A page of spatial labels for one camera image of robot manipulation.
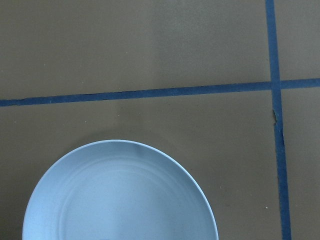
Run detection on blue plate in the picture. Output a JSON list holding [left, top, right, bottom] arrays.
[[22, 140, 219, 240]]

